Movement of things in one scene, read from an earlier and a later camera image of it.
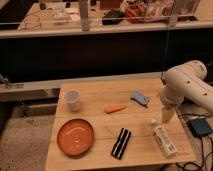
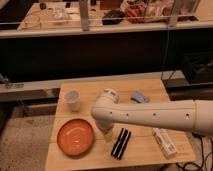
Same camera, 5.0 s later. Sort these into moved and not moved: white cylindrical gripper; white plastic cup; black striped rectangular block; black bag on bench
Moved: white cylindrical gripper
Not moved: white plastic cup; black bag on bench; black striped rectangular block
